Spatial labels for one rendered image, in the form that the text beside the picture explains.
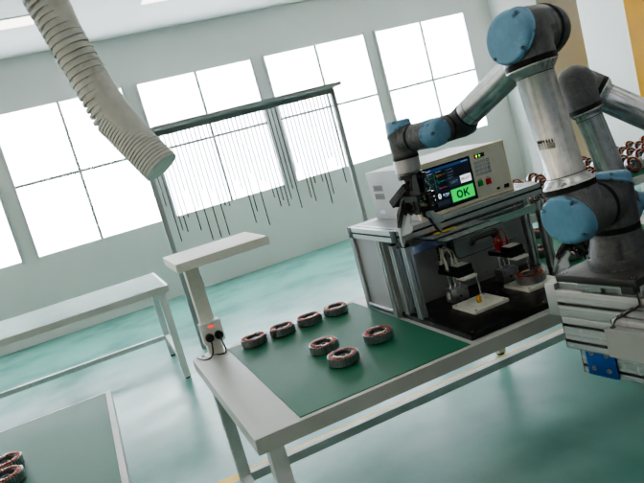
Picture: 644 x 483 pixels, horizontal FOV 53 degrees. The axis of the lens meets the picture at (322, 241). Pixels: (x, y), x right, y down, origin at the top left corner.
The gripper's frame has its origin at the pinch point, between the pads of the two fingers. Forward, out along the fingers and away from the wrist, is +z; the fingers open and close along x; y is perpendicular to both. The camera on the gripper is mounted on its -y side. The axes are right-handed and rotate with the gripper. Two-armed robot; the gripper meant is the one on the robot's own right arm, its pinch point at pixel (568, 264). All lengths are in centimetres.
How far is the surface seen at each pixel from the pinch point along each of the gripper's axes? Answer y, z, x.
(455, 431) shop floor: -28, 116, -17
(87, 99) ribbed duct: -145, -37, -130
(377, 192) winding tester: -76, 2, -32
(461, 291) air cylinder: -26.3, 22.6, -23.8
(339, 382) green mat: -3, 15, -89
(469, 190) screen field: -45.3, -8.8, -9.5
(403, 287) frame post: -36, 19, -44
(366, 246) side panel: -63, 17, -45
